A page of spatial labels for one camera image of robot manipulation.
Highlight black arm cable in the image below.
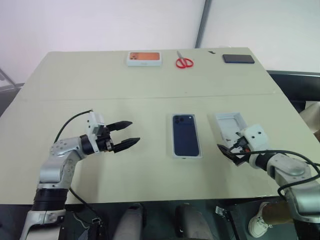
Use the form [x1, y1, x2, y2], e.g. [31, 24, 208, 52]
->
[54, 108, 101, 222]
[231, 149, 320, 201]

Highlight red handled scissors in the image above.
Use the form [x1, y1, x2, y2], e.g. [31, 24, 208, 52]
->
[175, 50, 195, 69]

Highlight black smartphone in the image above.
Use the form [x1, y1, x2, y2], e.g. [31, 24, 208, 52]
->
[222, 53, 256, 65]

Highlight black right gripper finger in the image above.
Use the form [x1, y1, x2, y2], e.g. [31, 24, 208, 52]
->
[223, 152, 242, 167]
[216, 143, 235, 154]

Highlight orange printed phone box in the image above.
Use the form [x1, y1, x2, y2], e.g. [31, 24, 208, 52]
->
[126, 50, 164, 68]

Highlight white phone box base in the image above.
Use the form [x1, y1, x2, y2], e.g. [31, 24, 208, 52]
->
[166, 112, 204, 160]

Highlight grey metal pole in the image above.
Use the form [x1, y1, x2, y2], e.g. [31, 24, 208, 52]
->
[194, 0, 214, 49]

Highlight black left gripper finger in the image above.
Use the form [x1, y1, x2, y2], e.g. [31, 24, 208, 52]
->
[105, 120, 134, 132]
[112, 136, 141, 154]

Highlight dark blue smartphone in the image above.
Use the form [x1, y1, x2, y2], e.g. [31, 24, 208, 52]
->
[171, 113, 201, 157]

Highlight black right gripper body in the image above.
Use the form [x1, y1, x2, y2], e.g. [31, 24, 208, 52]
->
[234, 136, 251, 165]

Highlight dark rounded knee shape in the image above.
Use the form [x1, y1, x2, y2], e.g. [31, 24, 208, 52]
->
[174, 203, 213, 240]

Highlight person's white sneaker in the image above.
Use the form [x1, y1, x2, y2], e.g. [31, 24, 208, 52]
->
[247, 201, 274, 239]

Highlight dark side table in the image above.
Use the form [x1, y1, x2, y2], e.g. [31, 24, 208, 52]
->
[265, 69, 320, 111]

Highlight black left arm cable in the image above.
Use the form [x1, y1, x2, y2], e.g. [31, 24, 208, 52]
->
[54, 108, 101, 222]

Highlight white phone box lid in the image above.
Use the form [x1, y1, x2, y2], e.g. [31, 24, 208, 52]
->
[215, 111, 249, 149]

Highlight person's brown trouser leg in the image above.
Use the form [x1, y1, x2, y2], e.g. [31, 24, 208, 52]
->
[262, 200, 294, 226]

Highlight grey metal frame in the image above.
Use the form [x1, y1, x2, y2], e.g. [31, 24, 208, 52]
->
[0, 66, 19, 89]

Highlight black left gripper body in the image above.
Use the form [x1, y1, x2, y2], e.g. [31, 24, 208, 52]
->
[96, 124, 119, 153]

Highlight grey rounded knee shape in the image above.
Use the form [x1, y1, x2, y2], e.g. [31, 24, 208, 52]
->
[116, 203, 148, 240]

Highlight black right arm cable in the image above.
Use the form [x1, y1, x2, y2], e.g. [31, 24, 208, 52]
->
[231, 149, 320, 201]

